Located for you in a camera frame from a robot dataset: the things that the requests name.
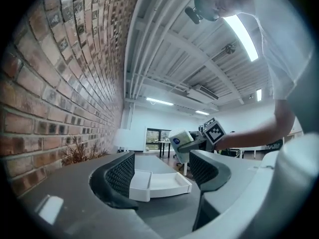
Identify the large window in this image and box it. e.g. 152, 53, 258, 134
146, 127, 172, 150

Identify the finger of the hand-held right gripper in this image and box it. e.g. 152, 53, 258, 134
178, 140, 201, 154

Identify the black head-worn camera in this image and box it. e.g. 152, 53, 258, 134
184, 5, 204, 25

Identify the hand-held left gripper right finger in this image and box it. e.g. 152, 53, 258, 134
188, 149, 275, 232

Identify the white box drawer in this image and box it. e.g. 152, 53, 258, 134
149, 172, 193, 199

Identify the person in white shirt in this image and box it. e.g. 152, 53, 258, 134
235, 0, 316, 102

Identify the white storage box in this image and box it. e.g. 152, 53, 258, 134
129, 155, 178, 202

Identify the brown potted plant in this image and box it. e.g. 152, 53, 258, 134
61, 135, 110, 166

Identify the ceiling air conditioner unit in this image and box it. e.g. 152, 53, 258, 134
186, 84, 220, 102

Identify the white packet with blue logo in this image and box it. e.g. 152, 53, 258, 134
168, 129, 194, 163

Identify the light table with black legs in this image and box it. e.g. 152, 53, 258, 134
158, 140, 175, 158

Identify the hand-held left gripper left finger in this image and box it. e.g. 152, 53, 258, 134
18, 150, 165, 239

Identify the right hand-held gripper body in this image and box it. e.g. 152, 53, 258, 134
189, 118, 227, 154

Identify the person's right forearm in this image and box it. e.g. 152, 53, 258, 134
216, 99, 304, 151

